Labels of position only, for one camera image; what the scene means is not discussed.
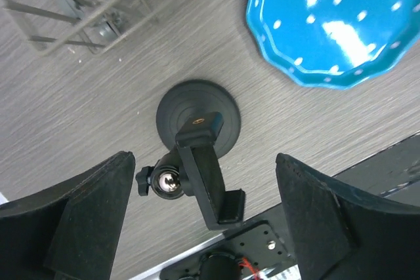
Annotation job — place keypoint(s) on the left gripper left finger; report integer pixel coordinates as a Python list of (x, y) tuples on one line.
[(70, 230)]

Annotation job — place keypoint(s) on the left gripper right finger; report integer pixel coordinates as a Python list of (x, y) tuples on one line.
[(342, 232)]

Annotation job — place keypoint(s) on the black phone stand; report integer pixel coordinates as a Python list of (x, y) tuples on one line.
[(198, 121)]

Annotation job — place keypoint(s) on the blue polka dot plate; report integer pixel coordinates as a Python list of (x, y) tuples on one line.
[(335, 44)]

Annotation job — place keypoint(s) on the white slotted cable duct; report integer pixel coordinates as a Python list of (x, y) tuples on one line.
[(280, 273)]

